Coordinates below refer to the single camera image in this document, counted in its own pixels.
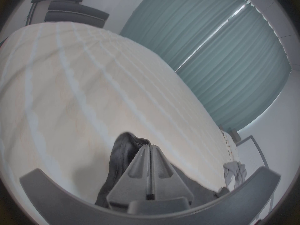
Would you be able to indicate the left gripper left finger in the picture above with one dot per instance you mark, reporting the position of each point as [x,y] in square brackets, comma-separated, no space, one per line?
[121,191]

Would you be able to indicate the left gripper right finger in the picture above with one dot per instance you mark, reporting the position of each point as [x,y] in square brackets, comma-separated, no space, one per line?
[180,190]

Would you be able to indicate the black T-shirt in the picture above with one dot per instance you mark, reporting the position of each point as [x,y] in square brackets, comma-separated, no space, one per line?
[119,153]

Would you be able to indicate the bed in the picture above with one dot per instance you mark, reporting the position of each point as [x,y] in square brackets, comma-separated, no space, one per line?
[93,90]

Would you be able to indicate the grey garment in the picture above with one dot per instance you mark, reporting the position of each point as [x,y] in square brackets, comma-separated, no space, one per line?
[230,167]

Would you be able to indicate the white printed pillow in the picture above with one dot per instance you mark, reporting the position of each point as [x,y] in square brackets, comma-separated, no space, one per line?
[230,144]

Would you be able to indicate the grey bedside table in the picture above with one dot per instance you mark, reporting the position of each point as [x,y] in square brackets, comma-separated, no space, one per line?
[235,133]

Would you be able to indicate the blue-green curtain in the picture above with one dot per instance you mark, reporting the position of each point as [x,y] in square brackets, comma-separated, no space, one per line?
[175,20]
[246,67]

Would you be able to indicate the black chest of drawers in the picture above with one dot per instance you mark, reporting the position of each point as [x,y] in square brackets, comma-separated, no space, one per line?
[75,10]

